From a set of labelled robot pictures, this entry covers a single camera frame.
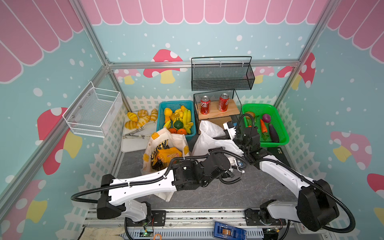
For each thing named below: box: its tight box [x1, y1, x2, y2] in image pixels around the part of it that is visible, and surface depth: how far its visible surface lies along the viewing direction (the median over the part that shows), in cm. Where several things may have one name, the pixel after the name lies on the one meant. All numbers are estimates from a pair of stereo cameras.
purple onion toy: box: [262, 113, 271, 123], surface depth 114 cm
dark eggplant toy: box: [269, 123, 280, 143], surface depth 107 cm
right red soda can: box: [218, 93, 230, 112], surface depth 95 cm
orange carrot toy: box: [260, 119, 268, 133], surface depth 114 cm
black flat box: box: [267, 147, 287, 160], surface depth 99 cm
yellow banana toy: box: [163, 120, 172, 131], surface depth 108 cm
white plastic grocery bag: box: [193, 120, 244, 157], surface depth 70 cm
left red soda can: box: [200, 95, 211, 115], surface depth 93 cm
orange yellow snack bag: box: [157, 147, 183, 167], surface depth 86 cm
